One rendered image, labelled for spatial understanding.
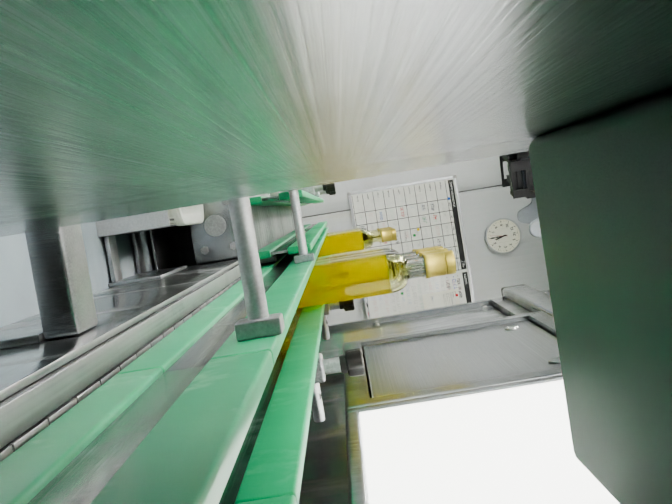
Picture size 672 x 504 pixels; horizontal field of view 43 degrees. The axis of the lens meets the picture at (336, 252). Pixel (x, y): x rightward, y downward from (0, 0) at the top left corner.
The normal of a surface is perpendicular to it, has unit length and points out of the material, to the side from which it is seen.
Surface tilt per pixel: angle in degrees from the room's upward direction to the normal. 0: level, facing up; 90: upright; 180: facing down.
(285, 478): 90
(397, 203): 90
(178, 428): 90
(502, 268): 90
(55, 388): 0
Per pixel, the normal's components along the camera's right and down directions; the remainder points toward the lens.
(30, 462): -0.16, -0.99
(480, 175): 0.00, 0.05
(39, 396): 0.99, -0.16
